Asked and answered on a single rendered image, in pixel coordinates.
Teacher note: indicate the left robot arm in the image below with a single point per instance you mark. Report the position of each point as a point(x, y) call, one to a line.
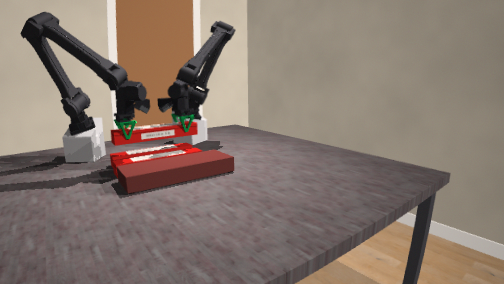
point(215, 43)

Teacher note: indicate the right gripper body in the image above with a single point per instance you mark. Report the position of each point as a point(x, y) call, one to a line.
point(120, 106)

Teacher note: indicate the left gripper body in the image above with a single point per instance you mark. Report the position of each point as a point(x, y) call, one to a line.
point(186, 109)

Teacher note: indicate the red box of welding electrodes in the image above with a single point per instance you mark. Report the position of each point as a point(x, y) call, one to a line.
point(142, 134)
point(149, 151)
point(151, 157)

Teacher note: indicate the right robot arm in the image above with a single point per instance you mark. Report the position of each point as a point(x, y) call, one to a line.
point(43, 24)

